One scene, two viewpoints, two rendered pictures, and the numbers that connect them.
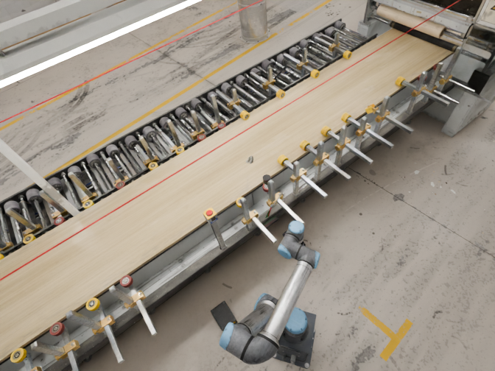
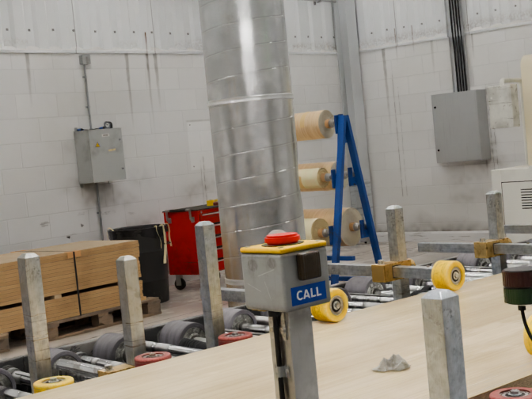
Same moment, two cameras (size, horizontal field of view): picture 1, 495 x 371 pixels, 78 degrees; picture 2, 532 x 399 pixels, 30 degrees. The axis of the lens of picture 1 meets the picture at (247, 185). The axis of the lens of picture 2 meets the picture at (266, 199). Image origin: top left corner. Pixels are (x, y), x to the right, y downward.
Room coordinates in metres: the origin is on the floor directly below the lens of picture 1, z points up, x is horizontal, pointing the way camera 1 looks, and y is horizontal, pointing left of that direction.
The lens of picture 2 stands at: (0.00, 0.53, 1.33)
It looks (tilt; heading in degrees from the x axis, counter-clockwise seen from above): 3 degrees down; 347
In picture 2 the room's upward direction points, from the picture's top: 5 degrees counter-clockwise
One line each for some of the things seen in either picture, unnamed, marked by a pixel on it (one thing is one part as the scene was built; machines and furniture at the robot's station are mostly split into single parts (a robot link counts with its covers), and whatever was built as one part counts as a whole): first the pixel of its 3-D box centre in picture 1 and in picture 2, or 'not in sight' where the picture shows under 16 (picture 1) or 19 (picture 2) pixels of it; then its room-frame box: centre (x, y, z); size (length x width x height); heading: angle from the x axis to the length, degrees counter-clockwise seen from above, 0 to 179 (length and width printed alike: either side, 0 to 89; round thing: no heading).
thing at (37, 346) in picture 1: (58, 351); not in sight; (0.49, 1.37, 0.87); 0.04 x 0.04 x 0.48; 28
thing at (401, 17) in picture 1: (426, 26); not in sight; (3.02, -2.22, 1.05); 1.43 x 0.12 x 0.12; 28
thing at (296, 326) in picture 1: (293, 321); not in sight; (0.42, -0.13, 0.79); 0.17 x 0.15 x 0.18; 51
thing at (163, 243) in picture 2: not in sight; (141, 264); (9.23, -0.28, 0.36); 0.58 x 0.56 x 0.72; 34
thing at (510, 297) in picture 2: not in sight; (524, 293); (1.35, -0.15, 1.08); 0.06 x 0.06 x 0.02
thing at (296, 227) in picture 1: (296, 230); not in sight; (0.82, -0.23, 1.25); 0.10 x 0.09 x 0.12; 141
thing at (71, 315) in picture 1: (90, 322); not in sight; (0.61, 1.15, 0.94); 0.04 x 0.04 x 0.48; 28
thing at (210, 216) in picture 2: not in sight; (206, 245); (9.84, -0.99, 0.41); 0.76 x 0.48 x 0.81; 131
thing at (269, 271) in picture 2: (211, 216); (286, 277); (1.07, 0.28, 1.18); 0.07 x 0.07 x 0.08; 28
